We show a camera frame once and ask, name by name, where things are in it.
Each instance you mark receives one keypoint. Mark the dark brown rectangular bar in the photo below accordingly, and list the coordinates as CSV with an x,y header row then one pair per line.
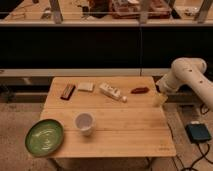
x,y
67,92

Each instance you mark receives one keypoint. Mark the white bottle lying down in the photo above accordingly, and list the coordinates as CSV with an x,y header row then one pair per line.
x,y
112,92

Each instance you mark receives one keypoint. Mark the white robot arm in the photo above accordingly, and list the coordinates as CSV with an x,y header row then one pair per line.
x,y
190,72

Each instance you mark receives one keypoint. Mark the red pepper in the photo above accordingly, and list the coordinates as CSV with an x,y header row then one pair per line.
x,y
140,90

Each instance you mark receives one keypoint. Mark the green plate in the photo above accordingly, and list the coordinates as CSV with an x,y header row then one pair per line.
x,y
44,137

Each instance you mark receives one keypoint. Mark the white ceramic cup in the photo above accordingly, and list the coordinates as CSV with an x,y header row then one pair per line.
x,y
84,123

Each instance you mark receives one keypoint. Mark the beige sponge block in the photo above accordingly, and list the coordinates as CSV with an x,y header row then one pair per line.
x,y
86,86

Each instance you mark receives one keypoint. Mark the wooden folding table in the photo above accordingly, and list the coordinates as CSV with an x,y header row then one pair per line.
x,y
132,129

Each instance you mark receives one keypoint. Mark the black foot pedal box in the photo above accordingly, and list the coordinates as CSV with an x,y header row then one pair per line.
x,y
198,133

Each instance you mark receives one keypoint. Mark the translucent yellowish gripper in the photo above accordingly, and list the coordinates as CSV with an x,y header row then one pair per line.
x,y
160,99

